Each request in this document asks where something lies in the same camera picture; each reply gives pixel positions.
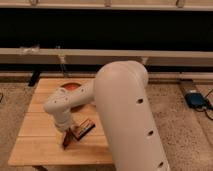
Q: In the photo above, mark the light wooden table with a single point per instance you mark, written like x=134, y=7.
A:
x=39, y=142

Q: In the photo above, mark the black metal bracket leg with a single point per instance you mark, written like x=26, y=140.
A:
x=34, y=78

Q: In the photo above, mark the brown snack bar package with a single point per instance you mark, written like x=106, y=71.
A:
x=81, y=130

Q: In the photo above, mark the blue device on floor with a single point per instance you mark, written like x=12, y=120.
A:
x=195, y=99

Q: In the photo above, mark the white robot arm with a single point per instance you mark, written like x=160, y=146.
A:
x=119, y=93

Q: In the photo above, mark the translucent yellowish gripper finger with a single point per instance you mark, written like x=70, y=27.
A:
x=68, y=133

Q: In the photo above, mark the orange ceramic bowl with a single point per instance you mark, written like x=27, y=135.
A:
x=71, y=86

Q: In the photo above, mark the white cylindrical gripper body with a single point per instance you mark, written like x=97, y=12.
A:
x=62, y=121

